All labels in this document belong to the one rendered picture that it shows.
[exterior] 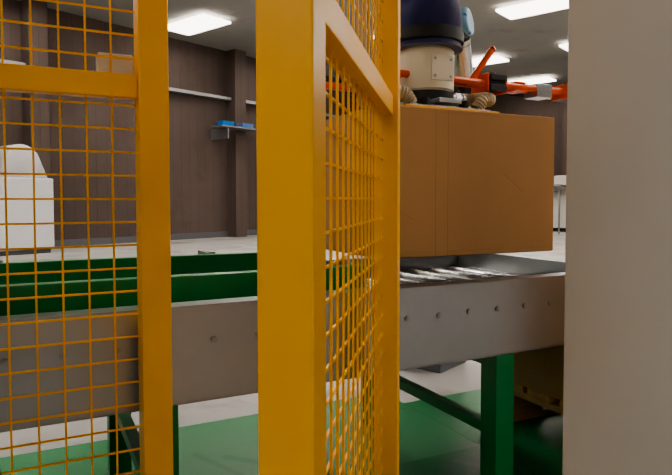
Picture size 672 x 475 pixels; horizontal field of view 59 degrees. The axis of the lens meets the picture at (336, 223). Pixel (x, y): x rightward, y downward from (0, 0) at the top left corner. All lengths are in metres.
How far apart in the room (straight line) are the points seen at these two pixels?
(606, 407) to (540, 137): 1.18
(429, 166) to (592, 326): 0.91
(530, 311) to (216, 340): 0.83
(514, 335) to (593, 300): 0.83
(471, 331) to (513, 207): 0.45
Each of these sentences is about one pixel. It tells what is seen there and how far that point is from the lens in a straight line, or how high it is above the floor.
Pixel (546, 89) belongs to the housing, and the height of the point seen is 1.17.
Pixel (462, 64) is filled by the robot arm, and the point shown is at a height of 1.37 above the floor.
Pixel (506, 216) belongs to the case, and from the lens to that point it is 1.79.
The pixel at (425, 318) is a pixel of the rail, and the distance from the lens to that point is 1.44.
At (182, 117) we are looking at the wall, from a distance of 12.56.
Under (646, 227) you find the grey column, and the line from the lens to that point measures 0.76.
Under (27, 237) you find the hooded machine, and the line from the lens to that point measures 9.86.
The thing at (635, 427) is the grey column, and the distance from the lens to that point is 0.80.
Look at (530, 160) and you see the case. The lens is 1.85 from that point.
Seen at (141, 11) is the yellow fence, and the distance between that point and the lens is 1.11.
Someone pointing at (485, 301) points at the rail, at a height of 0.55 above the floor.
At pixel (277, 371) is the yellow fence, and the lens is 0.52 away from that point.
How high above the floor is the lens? 0.80
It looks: 2 degrees down
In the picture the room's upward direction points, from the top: straight up
